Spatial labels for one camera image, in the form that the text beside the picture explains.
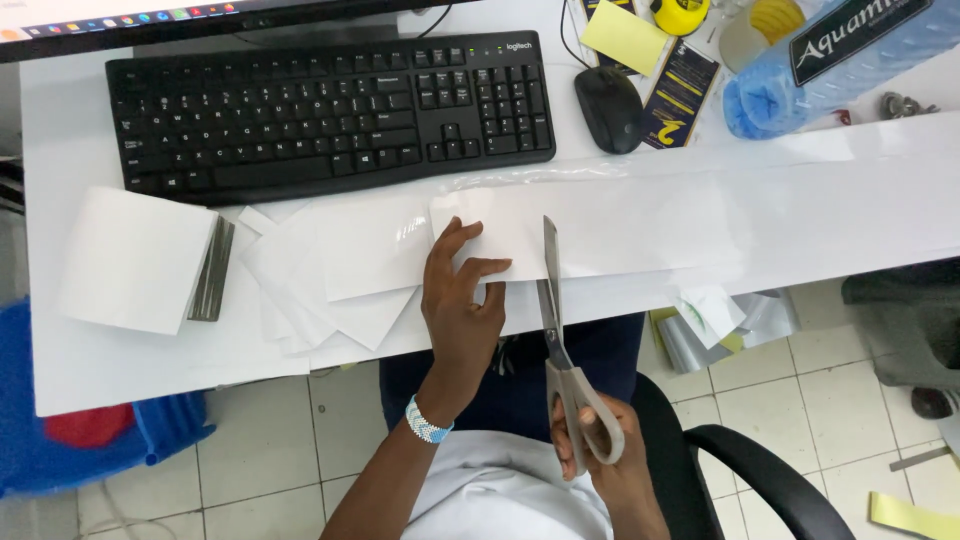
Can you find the person's right hand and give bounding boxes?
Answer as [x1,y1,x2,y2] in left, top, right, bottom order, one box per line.
[549,393,648,492]

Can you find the person's left hand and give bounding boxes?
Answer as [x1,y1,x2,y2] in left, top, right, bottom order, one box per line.
[419,216,514,423]

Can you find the grey handled scissors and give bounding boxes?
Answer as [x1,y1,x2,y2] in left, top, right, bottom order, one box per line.
[535,215,627,467]

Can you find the long white paper strip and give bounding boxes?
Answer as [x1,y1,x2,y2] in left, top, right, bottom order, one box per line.
[428,111,960,285]

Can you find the person's dark blue trousers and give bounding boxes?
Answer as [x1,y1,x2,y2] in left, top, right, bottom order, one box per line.
[378,310,647,445]

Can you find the person's white shirt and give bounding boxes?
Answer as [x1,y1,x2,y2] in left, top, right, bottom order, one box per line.
[400,429,614,540]

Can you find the pile of cut white sheets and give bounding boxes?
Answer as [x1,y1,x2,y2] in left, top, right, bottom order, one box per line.
[237,195,438,355]

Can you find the black office chair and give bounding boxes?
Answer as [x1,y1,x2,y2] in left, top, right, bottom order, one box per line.
[628,372,858,540]

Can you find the heap of paper scraps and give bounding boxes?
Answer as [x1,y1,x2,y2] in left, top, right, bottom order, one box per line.
[648,284,801,375]

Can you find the black computer keyboard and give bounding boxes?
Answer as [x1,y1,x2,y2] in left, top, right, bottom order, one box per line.
[105,30,558,208]

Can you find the black computer mouse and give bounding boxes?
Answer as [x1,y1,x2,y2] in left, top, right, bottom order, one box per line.
[573,66,645,156]

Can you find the yellow paper sheet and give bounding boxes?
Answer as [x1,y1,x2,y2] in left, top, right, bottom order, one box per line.
[867,490,960,540]

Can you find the grey metal bar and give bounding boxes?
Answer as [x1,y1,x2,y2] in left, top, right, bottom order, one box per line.
[888,445,954,473]

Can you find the black and yellow card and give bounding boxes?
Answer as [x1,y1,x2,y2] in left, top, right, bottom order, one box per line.
[580,0,639,77]
[640,38,722,150]

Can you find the stack of white cards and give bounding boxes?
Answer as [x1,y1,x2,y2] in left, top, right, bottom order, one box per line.
[57,185,236,337]

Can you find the yellow sticky note pad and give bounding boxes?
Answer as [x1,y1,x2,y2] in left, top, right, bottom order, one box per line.
[578,0,671,78]

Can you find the red plastic object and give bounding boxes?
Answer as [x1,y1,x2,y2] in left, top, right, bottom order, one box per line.
[42,402,137,450]

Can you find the yellow tape measure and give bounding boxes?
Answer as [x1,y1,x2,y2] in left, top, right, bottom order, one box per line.
[648,0,711,38]

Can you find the blue plastic stool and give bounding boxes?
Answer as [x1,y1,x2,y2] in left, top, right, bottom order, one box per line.
[0,295,218,501]

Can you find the clear tape roll yellow core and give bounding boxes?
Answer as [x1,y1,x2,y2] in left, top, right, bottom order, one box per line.
[717,0,808,75]

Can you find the black computer monitor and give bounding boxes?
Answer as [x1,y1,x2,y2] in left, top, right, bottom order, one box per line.
[0,0,481,66]

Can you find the blue plastic water bottle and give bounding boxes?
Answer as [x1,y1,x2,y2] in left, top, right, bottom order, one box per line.
[721,0,960,142]

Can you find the metal key bunch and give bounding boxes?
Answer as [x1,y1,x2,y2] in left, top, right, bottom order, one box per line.
[878,90,941,122]

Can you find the blue white beaded bracelet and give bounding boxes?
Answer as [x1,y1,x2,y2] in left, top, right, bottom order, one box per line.
[404,394,456,445]

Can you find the black mouse cable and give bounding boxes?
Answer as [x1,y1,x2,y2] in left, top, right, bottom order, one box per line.
[559,0,594,71]

